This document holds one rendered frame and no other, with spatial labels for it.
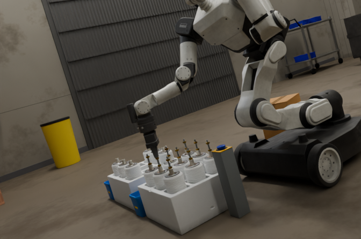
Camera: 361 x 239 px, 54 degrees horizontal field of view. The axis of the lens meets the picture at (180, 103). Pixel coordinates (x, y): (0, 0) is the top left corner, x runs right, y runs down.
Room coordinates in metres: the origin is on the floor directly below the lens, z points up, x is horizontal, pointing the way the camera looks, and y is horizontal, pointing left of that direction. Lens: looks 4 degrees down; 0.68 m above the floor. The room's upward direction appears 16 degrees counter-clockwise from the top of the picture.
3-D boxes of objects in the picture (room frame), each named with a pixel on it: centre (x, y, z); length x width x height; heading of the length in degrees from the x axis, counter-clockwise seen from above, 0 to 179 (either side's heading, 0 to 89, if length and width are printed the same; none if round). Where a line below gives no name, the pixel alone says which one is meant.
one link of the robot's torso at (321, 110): (1.96, -0.67, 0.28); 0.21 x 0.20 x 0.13; 121
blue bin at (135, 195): (1.99, 0.28, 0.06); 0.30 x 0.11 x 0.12; 120
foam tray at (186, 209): (1.79, 0.09, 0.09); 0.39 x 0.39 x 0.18; 29
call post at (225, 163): (1.57, -0.12, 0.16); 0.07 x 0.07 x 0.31; 29
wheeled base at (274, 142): (1.95, -0.64, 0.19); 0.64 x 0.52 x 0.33; 121
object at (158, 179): (1.73, 0.19, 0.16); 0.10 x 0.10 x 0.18
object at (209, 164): (1.74, -0.08, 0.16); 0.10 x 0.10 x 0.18
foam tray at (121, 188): (2.26, 0.35, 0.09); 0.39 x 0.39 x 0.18; 30
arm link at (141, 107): (1.72, 0.20, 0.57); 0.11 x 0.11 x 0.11; 13
